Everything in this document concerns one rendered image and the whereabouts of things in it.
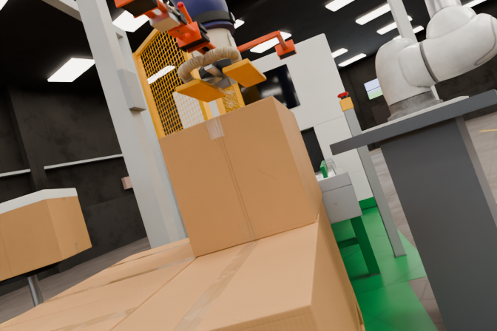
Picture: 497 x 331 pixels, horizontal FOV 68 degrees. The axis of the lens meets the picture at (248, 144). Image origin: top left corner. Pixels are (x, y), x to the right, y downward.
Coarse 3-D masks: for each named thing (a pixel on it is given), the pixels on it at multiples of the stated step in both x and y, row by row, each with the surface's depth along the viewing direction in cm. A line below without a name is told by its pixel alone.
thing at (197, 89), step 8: (200, 80) 133; (176, 88) 134; (184, 88) 133; (192, 88) 136; (200, 88) 139; (208, 88) 143; (216, 88) 150; (192, 96) 147; (200, 96) 151; (208, 96) 155; (216, 96) 160
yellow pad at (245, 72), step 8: (232, 64) 129; (240, 64) 128; (248, 64) 130; (224, 72) 130; (232, 72) 133; (240, 72) 136; (248, 72) 140; (256, 72) 143; (240, 80) 147; (248, 80) 151; (256, 80) 155; (264, 80) 159
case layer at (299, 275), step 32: (320, 224) 113; (160, 256) 145; (192, 256) 120; (224, 256) 103; (256, 256) 90; (288, 256) 79; (320, 256) 82; (96, 288) 121; (128, 288) 103; (160, 288) 91; (192, 288) 80; (224, 288) 71; (256, 288) 65; (288, 288) 59; (320, 288) 65; (32, 320) 103; (64, 320) 90; (96, 320) 80; (128, 320) 72; (160, 320) 65; (192, 320) 59; (224, 320) 55; (256, 320) 52; (288, 320) 51; (320, 320) 53; (352, 320) 107
